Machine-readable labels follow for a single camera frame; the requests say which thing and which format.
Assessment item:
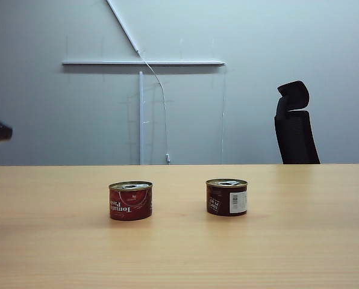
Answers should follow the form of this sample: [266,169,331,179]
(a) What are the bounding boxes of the red tomato paste can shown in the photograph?
[108,181,154,222]
[205,178,248,217]

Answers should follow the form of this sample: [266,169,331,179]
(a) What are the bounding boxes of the black mesh office chair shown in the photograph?
[274,80,321,165]

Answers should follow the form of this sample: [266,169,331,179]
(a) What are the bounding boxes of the white vertical wall conduit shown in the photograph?
[138,71,145,166]

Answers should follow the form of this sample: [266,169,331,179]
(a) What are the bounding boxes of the white horizontal wall conduit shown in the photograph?
[61,59,226,67]

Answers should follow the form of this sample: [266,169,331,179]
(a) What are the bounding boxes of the white diagonal wall conduit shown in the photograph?
[106,0,143,55]

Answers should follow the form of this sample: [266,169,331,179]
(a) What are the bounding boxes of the thin white hanging cable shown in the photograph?
[139,50,172,165]

